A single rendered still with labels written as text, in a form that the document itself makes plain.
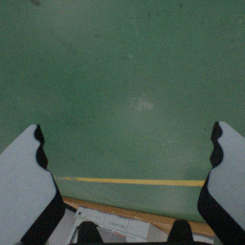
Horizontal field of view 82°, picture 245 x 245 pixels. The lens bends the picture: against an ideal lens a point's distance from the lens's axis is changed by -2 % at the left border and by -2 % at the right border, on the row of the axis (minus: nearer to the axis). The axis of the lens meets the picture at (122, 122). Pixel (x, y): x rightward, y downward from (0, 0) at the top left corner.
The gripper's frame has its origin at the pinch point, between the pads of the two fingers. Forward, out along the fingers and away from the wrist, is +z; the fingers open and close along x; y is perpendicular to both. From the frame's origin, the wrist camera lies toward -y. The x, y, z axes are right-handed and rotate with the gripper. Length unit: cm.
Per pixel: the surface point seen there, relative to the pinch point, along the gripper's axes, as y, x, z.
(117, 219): 214, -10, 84
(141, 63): 1.9, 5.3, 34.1
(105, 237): 588, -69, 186
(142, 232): 194, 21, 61
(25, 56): 1, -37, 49
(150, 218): 178, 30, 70
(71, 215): 447, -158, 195
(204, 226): 148, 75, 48
